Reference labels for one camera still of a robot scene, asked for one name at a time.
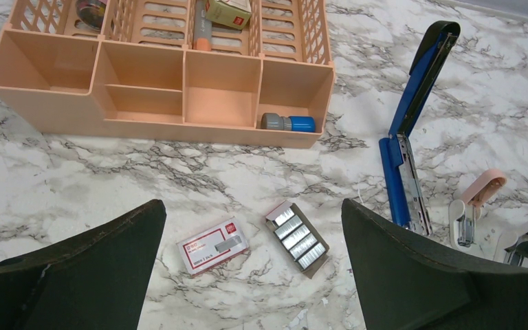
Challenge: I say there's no orange desk organizer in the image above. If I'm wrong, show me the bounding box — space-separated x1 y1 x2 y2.
0 1 336 148

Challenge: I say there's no pink eraser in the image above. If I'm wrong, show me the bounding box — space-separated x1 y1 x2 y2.
448 169 508 250

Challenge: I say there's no staple tray with staples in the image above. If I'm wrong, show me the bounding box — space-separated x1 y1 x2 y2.
265 201 330 279

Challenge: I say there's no yellow box in organizer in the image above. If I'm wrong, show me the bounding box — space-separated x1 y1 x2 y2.
203 0 252 30

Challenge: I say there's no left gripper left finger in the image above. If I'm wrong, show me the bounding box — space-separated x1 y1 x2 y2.
0 199 166 329

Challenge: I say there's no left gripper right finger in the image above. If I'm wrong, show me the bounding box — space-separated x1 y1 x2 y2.
341 199 528 329

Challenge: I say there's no red staple box sleeve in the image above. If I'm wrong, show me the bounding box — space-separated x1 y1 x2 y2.
177 218 250 277

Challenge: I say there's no blue item in organizer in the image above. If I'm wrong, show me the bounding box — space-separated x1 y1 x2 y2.
261 113 316 133

